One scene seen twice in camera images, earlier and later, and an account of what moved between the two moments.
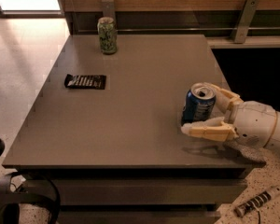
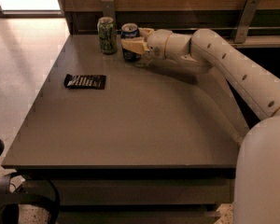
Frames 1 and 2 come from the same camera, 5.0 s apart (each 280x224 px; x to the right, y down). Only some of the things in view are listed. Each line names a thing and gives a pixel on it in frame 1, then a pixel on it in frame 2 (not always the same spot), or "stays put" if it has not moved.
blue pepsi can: x=199 y=103 to x=130 y=31
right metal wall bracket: x=246 y=16 stays put
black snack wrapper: x=85 y=81 stays put
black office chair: x=6 y=200 stays put
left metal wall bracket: x=108 y=9 stays put
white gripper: x=254 y=121 to x=157 y=42
